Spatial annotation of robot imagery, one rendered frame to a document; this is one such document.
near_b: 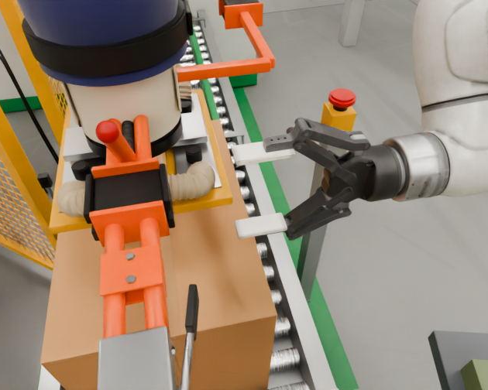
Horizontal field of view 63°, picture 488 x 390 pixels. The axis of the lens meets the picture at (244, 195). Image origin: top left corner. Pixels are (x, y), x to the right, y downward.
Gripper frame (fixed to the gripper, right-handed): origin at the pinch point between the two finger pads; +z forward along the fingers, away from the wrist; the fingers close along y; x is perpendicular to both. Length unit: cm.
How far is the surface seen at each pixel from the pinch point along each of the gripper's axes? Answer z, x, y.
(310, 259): -35, 45, 89
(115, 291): 15.6, -12.1, -2.2
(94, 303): 26.6, 5.8, 27.9
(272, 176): -44, 126, 122
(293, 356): -14, 4, 68
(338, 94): -35, 48, 19
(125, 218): 14.5, -2.9, -2.4
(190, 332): 9.0, -17.4, -1.1
